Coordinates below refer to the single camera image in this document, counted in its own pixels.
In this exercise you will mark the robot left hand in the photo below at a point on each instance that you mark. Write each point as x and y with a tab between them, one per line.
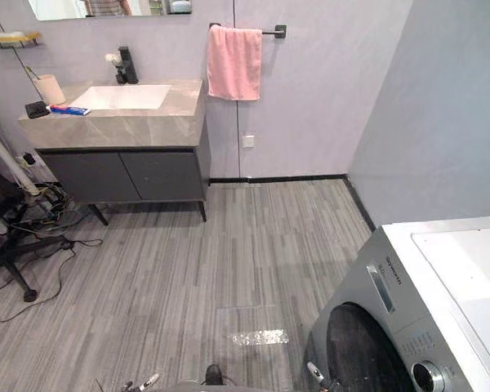
149	381

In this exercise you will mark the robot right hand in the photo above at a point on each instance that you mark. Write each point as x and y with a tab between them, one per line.
315	372

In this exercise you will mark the dark washing machine door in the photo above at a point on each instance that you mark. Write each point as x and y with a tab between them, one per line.
359	351

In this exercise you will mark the silver washing machine knob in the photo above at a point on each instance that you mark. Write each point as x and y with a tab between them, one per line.
428	377

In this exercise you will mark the silver washing machine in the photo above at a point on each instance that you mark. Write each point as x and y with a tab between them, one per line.
445	294

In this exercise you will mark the dark robot foot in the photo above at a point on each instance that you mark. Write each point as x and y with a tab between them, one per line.
214	373

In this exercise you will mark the clear floor tape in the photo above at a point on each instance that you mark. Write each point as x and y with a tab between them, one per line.
257	337

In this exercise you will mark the black office chair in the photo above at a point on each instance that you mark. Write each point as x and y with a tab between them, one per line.
8	241

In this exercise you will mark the grey vanity cabinet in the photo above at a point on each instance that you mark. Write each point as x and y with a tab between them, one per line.
118	175

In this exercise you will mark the white power strip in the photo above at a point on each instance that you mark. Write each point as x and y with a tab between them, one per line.
28	160

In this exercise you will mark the white pole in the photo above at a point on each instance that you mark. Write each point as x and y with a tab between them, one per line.
12	163

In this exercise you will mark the toothpaste tube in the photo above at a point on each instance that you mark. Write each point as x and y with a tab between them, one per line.
69	110

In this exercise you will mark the white sink basin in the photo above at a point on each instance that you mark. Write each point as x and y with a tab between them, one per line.
122	97

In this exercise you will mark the small black box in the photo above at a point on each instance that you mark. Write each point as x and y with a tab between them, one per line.
36	109

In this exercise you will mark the beige cup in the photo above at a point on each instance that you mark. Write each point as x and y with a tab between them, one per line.
50	90

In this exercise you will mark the black faucet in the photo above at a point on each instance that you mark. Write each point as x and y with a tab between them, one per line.
127	67

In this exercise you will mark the pink towel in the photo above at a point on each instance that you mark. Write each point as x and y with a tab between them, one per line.
233	65

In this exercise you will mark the white flower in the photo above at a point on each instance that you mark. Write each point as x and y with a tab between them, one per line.
112	58

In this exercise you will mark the black towel bar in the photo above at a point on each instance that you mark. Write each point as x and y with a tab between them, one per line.
275	30

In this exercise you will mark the white wall outlet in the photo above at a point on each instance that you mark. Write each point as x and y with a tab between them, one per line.
249	141

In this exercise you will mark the gold wall shelf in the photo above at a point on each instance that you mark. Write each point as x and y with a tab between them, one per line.
12	41

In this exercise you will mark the wall mirror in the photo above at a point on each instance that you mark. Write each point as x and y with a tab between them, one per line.
106	8

